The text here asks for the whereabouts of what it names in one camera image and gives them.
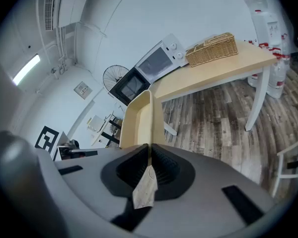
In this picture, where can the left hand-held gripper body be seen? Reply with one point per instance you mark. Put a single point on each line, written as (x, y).
(47, 139)

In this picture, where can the long ceiling light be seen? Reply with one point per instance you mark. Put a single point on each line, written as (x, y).
(26, 69)

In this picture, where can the woven wicker basket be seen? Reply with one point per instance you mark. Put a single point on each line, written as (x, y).
(211, 49)

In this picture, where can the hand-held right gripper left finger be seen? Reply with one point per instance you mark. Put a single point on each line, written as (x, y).
(135, 168)

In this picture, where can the black standing fan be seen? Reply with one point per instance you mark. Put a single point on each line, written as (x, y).
(113, 76)

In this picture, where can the white box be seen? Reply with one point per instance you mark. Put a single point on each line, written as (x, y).
(95, 123)

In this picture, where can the white wall pipes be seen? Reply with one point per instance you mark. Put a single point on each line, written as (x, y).
(62, 46)

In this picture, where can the light wooden table white legs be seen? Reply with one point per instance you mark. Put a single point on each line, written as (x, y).
(213, 73)

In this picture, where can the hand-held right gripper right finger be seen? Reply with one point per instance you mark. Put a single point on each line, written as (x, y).
(165, 168)

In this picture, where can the white wall air conditioner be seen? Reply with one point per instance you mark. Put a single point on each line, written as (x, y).
(69, 5)

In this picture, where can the white water dispenser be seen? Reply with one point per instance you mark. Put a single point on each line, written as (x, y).
(268, 21)

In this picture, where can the beige wooden tray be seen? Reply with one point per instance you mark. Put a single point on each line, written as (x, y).
(135, 123)

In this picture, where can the cluster of clear water jugs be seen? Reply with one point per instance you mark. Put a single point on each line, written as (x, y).
(278, 78)

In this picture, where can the white wall control panel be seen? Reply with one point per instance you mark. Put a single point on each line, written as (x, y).
(83, 90)

